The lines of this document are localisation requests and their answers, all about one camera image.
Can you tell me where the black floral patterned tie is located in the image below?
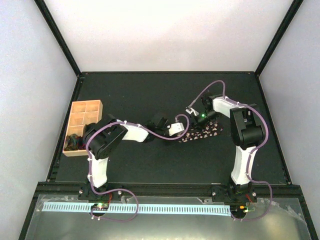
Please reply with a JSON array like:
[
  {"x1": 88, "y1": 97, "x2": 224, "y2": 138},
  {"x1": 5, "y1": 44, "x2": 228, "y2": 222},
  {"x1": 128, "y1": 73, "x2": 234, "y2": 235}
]
[{"x1": 177, "y1": 121, "x2": 224, "y2": 143}]

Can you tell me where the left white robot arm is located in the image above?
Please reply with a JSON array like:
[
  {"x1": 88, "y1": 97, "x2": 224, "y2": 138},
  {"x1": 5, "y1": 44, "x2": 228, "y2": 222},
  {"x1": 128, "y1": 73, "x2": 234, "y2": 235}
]
[{"x1": 83, "y1": 114, "x2": 189, "y2": 200}]

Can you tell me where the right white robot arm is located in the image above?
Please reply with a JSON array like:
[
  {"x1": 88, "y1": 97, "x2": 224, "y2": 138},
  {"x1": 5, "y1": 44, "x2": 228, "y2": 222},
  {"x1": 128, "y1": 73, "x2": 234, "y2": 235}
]
[{"x1": 186, "y1": 95, "x2": 269, "y2": 202}]

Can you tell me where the wooden compartment box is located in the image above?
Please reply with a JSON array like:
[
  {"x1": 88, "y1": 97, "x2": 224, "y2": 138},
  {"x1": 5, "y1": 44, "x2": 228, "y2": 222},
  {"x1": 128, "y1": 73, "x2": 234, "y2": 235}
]
[{"x1": 62, "y1": 100, "x2": 103, "y2": 157}]

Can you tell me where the dark rolled tie in box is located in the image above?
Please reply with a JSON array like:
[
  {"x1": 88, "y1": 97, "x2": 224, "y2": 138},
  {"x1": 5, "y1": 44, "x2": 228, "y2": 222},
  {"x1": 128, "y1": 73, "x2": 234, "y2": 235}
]
[{"x1": 63, "y1": 133, "x2": 81, "y2": 151}]

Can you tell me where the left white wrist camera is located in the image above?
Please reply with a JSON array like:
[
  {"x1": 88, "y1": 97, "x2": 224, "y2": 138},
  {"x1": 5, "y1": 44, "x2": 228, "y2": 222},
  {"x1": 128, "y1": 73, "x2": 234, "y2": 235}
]
[{"x1": 167, "y1": 122, "x2": 185, "y2": 137}]

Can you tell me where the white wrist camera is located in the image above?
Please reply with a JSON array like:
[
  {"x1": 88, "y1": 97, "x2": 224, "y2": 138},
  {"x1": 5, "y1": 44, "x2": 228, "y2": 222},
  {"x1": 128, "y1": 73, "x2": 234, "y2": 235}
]
[
  {"x1": 167, "y1": 122, "x2": 185, "y2": 137},
  {"x1": 185, "y1": 107, "x2": 199, "y2": 116}
]

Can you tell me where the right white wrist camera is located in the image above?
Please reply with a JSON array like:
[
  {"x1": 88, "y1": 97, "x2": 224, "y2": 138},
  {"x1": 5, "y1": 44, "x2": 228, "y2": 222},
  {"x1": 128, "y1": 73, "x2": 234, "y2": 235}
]
[{"x1": 185, "y1": 107, "x2": 199, "y2": 116}]

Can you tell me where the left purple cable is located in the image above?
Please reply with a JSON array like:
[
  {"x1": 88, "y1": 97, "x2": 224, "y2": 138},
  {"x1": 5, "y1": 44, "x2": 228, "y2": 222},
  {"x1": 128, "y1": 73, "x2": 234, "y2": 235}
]
[{"x1": 85, "y1": 113, "x2": 190, "y2": 222}]

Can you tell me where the purple cable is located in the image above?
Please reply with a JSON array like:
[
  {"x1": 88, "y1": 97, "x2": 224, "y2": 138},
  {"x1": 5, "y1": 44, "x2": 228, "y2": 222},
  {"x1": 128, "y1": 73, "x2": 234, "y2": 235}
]
[
  {"x1": 188, "y1": 79, "x2": 274, "y2": 223},
  {"x1": 85, "y1": 113, "x2": 190, "y2": 222}
]

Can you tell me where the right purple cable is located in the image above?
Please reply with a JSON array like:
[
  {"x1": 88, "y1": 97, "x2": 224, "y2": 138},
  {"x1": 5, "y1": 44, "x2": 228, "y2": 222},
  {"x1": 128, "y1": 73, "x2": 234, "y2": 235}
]
[{"x1": 188, "y1": 79, "x2": 274, "y2": 223}]

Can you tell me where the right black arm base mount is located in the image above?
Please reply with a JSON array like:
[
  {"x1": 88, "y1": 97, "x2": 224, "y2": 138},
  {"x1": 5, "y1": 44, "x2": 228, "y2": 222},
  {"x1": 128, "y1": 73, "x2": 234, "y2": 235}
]
[{"x1": 210, "y1": 183, "x2": 257, "y2": 203}]

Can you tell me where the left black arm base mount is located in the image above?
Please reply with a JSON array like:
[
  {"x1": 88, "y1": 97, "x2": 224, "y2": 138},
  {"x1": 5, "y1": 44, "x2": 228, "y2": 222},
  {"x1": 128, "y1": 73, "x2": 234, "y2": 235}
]
[{"x1": 77, "y1": 184, "x2": 123, "y2": 201}]

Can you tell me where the light blue slotted cable duct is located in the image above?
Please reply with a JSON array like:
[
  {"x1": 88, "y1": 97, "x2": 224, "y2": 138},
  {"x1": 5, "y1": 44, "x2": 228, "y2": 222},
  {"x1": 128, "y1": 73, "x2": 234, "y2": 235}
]
[{"x1": 42, "y1": 202, "x2": 231, "y2": 217}]

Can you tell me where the right black frame post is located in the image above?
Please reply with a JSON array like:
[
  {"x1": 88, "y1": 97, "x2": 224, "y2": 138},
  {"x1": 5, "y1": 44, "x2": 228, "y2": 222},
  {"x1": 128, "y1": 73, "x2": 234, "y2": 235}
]
[{"x1": 254, "y1": 0, "x2": 304, "y2": 77}]

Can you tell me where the black frame post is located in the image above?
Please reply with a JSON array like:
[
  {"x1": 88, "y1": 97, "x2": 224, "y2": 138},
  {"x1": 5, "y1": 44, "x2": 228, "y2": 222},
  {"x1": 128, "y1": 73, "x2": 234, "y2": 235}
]
[
  {"x1": 34, "y1": 0, "x2": 82, "y2": 77},
  {"x1": 254, "y1": 0, "x2": 304, "y2": 77}
]

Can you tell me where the left black frame post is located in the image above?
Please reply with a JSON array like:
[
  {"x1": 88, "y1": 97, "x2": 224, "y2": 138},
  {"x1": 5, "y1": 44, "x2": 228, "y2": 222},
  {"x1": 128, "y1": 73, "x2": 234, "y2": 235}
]
[{"x1": 34, "y1": 0, "x2": 82, "y2": 77}]

